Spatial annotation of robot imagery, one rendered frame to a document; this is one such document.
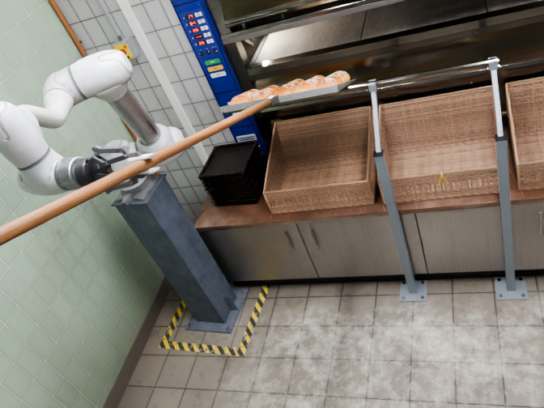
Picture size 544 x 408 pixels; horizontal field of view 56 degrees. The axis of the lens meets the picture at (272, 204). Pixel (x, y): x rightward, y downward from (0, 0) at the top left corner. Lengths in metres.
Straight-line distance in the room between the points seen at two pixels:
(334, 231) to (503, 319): 0.91
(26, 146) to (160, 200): 1.22
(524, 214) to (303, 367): 1.30
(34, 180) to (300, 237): 1.57
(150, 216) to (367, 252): 1.12
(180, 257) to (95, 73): 1.14
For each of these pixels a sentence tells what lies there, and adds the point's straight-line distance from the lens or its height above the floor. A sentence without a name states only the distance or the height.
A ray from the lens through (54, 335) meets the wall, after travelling 2.79.
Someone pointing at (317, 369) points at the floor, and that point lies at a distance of 2.74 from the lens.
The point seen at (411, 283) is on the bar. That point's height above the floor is 0.09.
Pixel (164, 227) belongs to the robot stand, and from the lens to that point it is 2.60.
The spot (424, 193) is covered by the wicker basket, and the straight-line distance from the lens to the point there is 2.48.
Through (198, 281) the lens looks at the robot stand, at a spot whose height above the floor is 0.40.
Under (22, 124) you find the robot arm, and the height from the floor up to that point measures 1.83.
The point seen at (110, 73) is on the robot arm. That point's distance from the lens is 1.95.
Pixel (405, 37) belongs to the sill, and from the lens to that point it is 2.60.
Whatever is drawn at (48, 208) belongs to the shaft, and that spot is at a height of 1.80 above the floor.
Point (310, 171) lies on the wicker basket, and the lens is 2.88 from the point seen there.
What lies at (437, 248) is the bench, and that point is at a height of 0.29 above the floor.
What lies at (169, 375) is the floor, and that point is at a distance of 3.10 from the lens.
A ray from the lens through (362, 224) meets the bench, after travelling 2.58.
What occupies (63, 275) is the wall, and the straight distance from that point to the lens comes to 2.81.
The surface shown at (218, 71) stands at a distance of 2.82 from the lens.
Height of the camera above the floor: 2.27
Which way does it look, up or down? 37 degrees down
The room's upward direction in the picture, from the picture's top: 24 degrees counter-clockwise
